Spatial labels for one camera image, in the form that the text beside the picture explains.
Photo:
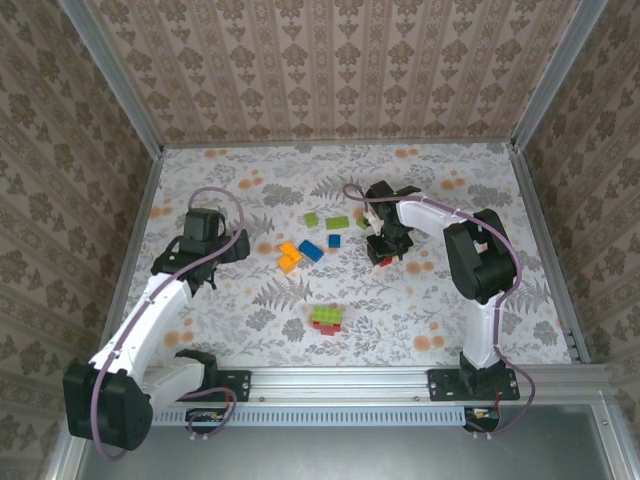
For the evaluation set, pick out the small blue lego brick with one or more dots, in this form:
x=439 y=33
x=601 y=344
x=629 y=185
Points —
x=334 y=241

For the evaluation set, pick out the aluminium frame bar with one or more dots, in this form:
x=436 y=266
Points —
x=620 y=450
x=62 y=469

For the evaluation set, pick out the wide aluminium extrusion rail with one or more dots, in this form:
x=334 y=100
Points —
x=340 y=382

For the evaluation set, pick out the large blue lego brick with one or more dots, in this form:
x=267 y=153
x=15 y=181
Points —
x=310 y=250

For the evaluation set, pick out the long green lego brick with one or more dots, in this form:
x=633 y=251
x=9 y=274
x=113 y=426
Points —
x=337 y=224

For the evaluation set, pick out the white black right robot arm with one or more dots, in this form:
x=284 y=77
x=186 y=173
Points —
x=425 y=220

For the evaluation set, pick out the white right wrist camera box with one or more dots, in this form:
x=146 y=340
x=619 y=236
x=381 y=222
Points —
x=371 y=220

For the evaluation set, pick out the grey metal panel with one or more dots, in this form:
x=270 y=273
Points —
x=350 y=455

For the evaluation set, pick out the aluminium corner post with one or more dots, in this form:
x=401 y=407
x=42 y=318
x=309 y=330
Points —
x=556 y=75
x=113 y=75

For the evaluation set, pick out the square green lego brick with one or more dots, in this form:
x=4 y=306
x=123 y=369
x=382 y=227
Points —
x=360 y=223

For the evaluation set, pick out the wide green lego brick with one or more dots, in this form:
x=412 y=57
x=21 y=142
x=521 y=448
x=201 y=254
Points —
x=327 y=315

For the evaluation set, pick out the small green lego brick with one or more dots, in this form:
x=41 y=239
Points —
x=311 y=220

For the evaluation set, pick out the long orange lego brick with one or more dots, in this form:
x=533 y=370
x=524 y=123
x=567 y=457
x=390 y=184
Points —
x=289 y=249

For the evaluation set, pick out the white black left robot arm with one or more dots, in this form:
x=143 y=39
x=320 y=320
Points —
x=160 y=320

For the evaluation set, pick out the thin aluminium table edge rail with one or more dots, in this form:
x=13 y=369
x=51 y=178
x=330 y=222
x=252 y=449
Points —
x=335 y=144

